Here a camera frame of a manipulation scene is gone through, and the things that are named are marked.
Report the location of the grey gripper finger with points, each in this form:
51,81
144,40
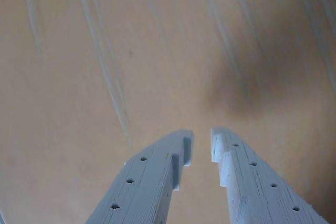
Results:
147,182
252,190

